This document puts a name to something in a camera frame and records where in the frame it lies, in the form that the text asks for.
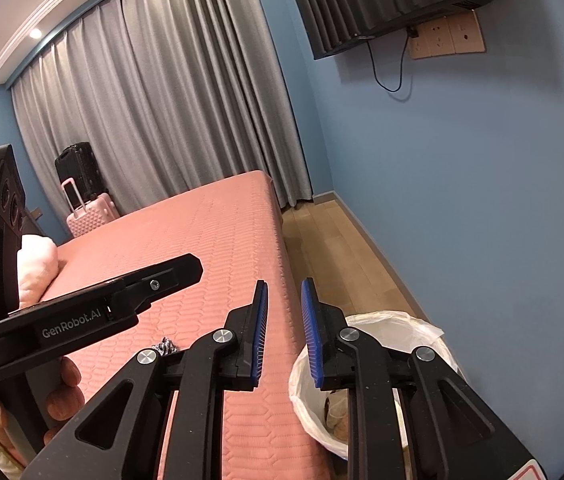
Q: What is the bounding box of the person's left hand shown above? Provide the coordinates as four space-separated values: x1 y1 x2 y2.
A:
44 356 86 428

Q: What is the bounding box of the black suitcase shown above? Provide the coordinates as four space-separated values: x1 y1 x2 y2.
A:
54 141 105 201

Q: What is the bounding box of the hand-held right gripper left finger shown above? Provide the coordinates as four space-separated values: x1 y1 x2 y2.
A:
24 280 269 480

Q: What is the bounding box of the black television power cable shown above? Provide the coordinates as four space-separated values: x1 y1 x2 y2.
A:
366 27 419 93

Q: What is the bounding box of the pink plush pillow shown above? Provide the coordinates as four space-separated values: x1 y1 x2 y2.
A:
16 235 60 311

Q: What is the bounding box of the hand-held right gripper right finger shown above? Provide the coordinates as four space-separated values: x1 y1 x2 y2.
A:
301 277 548 480

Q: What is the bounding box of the pink suitcase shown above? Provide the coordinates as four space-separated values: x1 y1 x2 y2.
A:
62 177 122 239

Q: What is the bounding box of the black wall-mounted television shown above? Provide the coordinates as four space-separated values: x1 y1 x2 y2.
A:
282 0 502 61

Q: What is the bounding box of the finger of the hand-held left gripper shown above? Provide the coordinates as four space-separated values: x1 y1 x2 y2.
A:
104 254 204 321

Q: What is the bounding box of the grey pleated curtain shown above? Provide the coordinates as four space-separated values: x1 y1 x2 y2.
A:
10 0 314 221

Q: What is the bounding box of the beige wall socket panel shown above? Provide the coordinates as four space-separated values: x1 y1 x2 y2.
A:
408 10 487 60

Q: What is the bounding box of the peach polka dot scrunchie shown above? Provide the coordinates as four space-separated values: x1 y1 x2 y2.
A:
327 410 351 442

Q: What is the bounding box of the waste bin with white liner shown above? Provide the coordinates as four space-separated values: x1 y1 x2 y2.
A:
289 311 463 461

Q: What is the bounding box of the bed with pink quilted cover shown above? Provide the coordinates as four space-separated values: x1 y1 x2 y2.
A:
14 170 333 480

